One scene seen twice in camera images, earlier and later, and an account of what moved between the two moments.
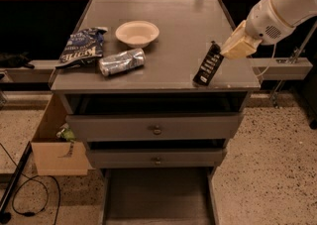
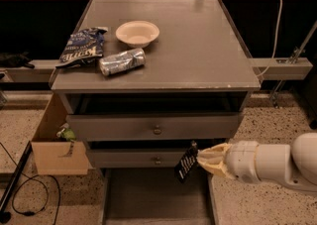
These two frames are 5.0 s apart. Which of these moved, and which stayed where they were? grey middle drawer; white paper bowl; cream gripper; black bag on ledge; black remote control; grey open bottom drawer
Moved: black remote control; cream gripper
Stayed: grey middle drawer; white paper bowl; grey open bottom drawer; black bag on ledge
